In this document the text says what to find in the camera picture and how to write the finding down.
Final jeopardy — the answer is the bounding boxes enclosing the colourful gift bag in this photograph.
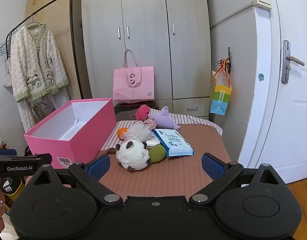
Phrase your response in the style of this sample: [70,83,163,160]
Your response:
[209,66,233,116]

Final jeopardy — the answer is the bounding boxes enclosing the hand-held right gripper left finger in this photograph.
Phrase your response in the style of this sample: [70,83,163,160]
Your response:
[31,153,124,207]

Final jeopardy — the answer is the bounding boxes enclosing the white door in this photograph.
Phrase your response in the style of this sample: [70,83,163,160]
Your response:
[240,0,307,184]

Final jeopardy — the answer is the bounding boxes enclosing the purple plush toy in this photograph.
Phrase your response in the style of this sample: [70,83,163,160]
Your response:
[148,106,181,130]

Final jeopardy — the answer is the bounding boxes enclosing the cream tote bag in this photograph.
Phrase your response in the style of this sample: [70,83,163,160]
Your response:
[3,57,15,88]

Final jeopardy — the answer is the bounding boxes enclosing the white brown plush dog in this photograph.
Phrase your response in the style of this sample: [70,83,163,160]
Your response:
[115,140,151,173]

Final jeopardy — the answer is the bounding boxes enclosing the black wall hook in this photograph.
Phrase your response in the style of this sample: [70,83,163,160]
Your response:
[217,46,234,75]

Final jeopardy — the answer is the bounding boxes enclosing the blue white wipes pack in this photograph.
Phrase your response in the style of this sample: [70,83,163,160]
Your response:
[152,128,194,157]

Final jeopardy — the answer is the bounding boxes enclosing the pink cardboard box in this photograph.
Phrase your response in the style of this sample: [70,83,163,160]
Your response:
[24,98,116,170]

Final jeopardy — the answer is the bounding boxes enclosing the pink paper bag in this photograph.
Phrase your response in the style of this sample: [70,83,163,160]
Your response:
[113,49,155,103]

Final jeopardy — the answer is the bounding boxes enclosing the orange makeup sponge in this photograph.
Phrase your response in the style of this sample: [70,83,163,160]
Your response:
[117,127,129,140]

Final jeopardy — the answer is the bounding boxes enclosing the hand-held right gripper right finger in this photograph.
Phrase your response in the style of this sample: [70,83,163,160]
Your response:
[190,152,284,205]

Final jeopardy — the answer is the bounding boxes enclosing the yellow trimmed bag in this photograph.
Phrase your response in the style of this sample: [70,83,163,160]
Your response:
[1,177,25,202]

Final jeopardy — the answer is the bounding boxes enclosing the pink fluffy pompom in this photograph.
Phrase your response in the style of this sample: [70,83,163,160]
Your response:
[135,104,151,121]

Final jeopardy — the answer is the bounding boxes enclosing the white mesh gauze bag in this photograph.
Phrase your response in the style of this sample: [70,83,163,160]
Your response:
[125,121,155,143]

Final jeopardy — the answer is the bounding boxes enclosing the white green fleece robe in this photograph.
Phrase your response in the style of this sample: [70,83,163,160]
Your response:
[9,23,69,103]

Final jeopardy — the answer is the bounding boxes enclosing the green round toy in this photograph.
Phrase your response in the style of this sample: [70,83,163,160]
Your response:
[150,145,167,164]

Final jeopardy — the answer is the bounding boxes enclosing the white fleece pajama pants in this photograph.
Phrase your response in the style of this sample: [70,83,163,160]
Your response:
[17,90,70,133]

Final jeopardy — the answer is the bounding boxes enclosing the grey wardrobe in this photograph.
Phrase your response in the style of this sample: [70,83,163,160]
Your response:
[78,0,212,120]

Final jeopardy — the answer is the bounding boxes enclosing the black clothes rack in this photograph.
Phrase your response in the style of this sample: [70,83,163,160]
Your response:
[6,0,84,100]

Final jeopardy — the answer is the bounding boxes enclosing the metal door handle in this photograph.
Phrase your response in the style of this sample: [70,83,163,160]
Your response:
[281,40,305,85]

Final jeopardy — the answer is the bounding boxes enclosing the teal clothes hangers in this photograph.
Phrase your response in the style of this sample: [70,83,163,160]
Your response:
[0,34,13,57]

